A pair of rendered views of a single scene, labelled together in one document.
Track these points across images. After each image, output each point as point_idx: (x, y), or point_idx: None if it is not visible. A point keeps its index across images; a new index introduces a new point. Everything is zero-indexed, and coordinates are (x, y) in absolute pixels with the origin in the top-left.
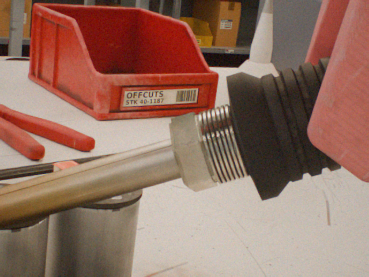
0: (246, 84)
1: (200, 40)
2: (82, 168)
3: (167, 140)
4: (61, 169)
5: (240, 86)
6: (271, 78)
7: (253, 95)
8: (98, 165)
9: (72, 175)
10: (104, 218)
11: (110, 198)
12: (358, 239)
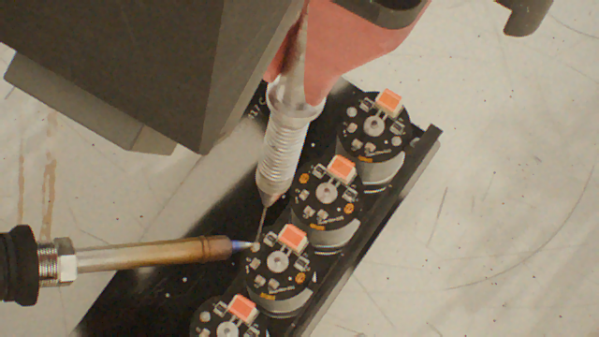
0: (23, 241)
1: None
2: (131, 248)
3: (78, 256)
4: (147, 253)
5: (27, 239)
6: (8, 252)
7: (19, 235)
8: (121, 247)
9: (136, 244)
10: None
11: None
12: None
